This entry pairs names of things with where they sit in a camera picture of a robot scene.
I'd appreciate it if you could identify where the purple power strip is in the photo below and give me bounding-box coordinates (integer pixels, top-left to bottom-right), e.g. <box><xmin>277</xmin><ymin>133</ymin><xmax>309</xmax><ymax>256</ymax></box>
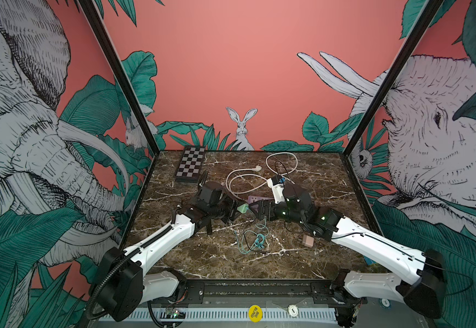
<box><xmin>247</xmin><ymin>195</ymin><xmax>273</xmax><ymax>204</ymax></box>

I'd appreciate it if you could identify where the white slotted rail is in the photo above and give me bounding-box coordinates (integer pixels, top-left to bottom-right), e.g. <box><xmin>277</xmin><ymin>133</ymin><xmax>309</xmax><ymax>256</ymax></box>
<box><xmin>98</xmin><ymin>307</ymin><xmax>339</xmax><ymax>323</ymax></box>

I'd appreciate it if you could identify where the yellow round sticker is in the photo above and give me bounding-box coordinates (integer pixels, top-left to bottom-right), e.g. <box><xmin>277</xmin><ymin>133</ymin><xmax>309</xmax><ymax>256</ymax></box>
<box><xmin>248</xmin><ymin>305</ymin><xmax>263</xmax><ymax>323</ymax></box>

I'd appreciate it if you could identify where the pink cube block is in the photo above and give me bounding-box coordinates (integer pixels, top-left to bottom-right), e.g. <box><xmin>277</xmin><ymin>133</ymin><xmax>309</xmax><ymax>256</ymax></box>
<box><xmin>302</xmin><ymin>235</ymin><xmax>314</xmax><ymax>248</ymax></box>

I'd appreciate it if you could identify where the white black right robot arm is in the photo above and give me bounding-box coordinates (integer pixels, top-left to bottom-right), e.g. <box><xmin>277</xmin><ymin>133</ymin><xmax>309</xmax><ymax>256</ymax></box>
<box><xmin>247</xmin><ymin>183</ymin><xmax>446</xmax><ymax>318</ymax></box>

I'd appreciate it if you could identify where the black white checkerboard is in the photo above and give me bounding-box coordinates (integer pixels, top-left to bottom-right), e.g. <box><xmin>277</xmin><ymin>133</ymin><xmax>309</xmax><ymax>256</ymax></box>
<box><xmin>174</xmin><ymin>146</ymin><xmax>206</xmax><ymax>183</ymax></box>

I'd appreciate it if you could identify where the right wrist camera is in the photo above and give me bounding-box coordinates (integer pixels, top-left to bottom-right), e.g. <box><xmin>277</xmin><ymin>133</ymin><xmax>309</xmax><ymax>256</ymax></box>
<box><xmin>267</xmin><ymin>175</ymin><xmax>285</xmax><ymax>204</ymax></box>

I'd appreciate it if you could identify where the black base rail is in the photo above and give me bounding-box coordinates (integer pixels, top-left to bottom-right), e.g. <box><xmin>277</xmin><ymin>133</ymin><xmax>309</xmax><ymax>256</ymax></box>
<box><xmin>180</xmin><ymin>279</ymin><xmax>367</xmax><ymax>308</ymax></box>

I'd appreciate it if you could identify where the thin black cable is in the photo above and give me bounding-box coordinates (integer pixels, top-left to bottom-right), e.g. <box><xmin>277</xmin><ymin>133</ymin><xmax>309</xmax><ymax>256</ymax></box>
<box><xmin>273</xmin><ymin>159</ymin><xmax>296</xmax><ymax>183</ymax></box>

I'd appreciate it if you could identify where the white power strip cord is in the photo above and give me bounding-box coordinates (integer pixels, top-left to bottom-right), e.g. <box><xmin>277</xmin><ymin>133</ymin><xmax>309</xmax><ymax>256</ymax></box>
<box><xmin>225</xmin><ymin>152</ymin><xmax>299</xmax><ymax>197</ymax></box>

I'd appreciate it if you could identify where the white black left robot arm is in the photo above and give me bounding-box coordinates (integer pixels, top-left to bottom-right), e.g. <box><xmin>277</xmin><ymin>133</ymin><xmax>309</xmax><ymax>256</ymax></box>
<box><xmin>85</xmin><ymin>181</ymin><xmax>244</xmax><ymax>322</ymax></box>

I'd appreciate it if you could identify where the green charger plug adapter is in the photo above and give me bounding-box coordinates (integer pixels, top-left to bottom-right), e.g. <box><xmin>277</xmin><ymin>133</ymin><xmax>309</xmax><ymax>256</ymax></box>
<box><xmin>237</xmin><ymin>203</ymin><xmax>249</xmax><ymax>214</ymax></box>

